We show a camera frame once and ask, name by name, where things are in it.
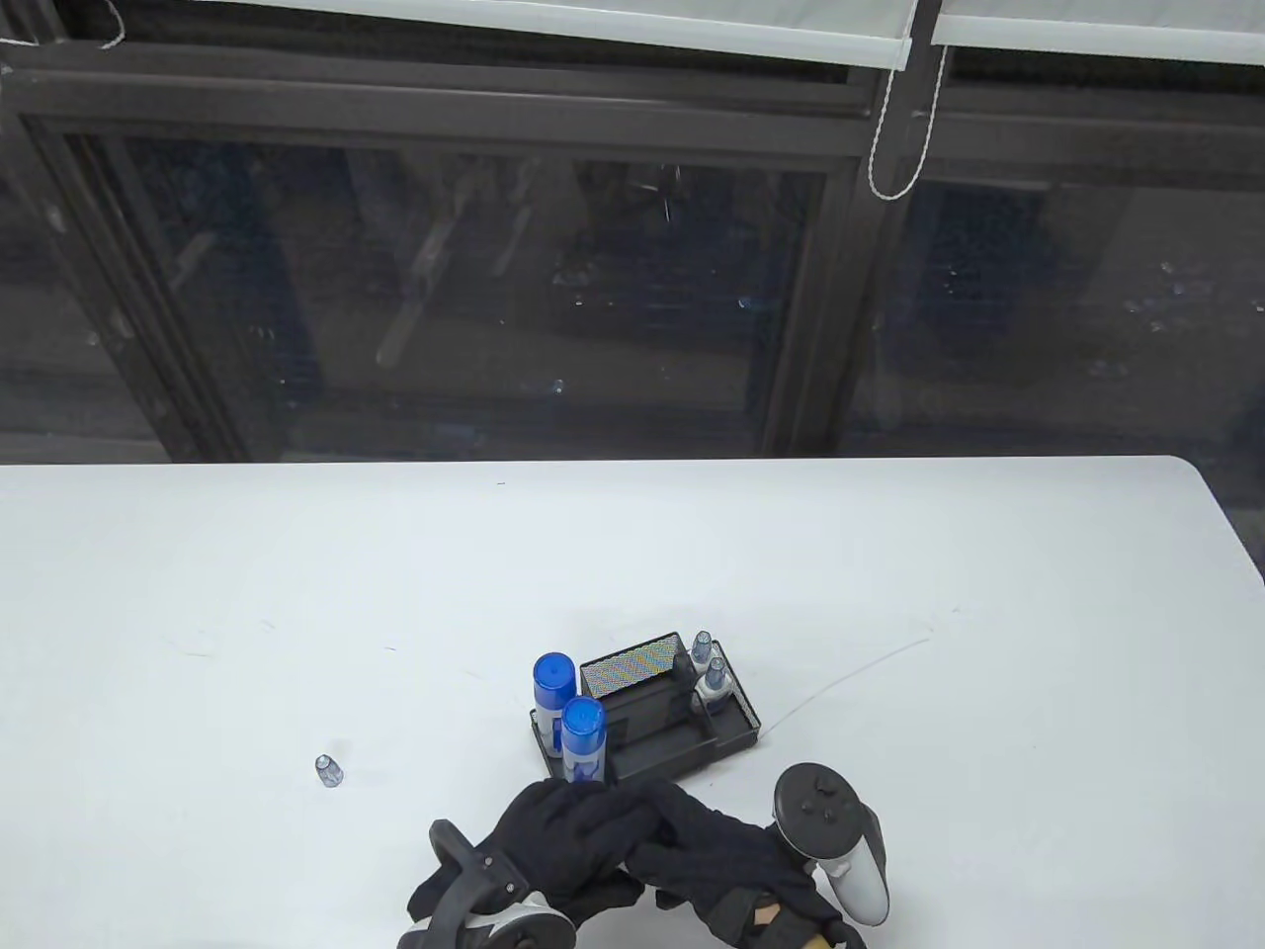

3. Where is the dark window frame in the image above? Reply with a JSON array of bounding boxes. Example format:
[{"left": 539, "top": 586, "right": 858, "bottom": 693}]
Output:
[{"left": 0, "top": 0, "right": 1265, "bottom": 466}]

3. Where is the person's left hand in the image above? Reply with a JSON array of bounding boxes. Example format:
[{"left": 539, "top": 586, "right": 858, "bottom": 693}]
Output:
[{"left": 407, "top": 778, "right": 675, "bottom": 928}]

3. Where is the black mesh desk organizer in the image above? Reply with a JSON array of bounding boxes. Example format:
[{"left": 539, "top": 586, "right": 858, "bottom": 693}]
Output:
[{"left": 529, "top": 631, "right": 763, "bottom": 792}]

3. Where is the black white tracking controller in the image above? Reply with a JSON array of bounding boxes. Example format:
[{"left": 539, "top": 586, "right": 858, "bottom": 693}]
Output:
[
  {"left": 772, "top": 762, "right": 890, "bottom": 928},
  {"left": 398, "top": 819, "right": 576, "bottom": 949}
]

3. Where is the white roller blind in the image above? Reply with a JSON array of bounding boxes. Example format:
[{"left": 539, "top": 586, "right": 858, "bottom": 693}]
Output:
[
  {"left": 193, "top": 0, "right": 915, "bottom": 72},
  {"left": 931, "top": 0, "right": 1265, "bottom": 68}
]

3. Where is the person's right hand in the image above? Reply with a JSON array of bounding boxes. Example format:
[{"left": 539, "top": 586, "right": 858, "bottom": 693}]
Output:
[{"left": 628, "top": 779, "right": 871, "bottom": 949}]

